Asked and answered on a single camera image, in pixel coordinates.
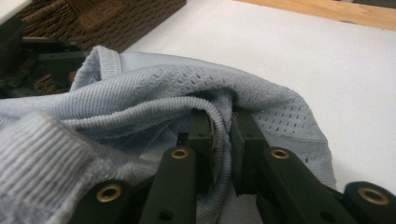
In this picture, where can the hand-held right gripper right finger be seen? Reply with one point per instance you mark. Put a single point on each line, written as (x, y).
(246, 149)

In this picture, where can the light blue tank top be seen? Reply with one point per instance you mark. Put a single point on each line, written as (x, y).
(124, 93)

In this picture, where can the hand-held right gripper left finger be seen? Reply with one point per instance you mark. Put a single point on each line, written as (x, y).
(204, 140)

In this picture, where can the brown wicker basket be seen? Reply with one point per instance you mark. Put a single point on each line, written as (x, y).
(109, 21)

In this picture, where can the wooden board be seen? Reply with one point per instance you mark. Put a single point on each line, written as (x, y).
(342, 12)

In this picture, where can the white work board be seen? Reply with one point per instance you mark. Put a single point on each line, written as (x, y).
(280, 46)

